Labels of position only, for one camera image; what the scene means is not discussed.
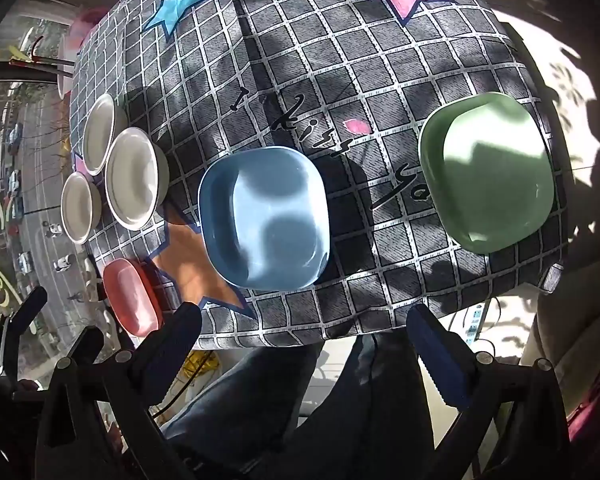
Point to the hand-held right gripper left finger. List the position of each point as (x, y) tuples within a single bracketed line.
[(177, 345)]

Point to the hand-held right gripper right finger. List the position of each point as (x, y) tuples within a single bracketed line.
[(437, 355)]

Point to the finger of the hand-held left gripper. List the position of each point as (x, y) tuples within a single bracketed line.
[(87, 340), (30, 305)]

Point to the red square plate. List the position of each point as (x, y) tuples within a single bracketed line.
[(130, 295)]

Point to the blue square plate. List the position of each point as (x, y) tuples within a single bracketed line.
[(260, 220)]

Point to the white round deep plate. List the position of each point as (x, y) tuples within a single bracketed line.
[(132, 180), (100, 135)]

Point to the green square plate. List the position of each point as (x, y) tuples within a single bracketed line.
[(490, 175)]

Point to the white power strip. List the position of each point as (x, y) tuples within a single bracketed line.
[(472, 322)]

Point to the person's blue jeans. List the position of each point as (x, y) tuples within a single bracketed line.
[(260, 395)]

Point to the white round bowl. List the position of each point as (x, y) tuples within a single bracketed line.
[(77, 207)]

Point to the beige sofa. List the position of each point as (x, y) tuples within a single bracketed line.
[(570, 320)]

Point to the pink plastic basin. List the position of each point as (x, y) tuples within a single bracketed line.
[(87, 22)]

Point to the grey checked star tablecloth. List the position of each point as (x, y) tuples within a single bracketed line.
[(290, 60)]

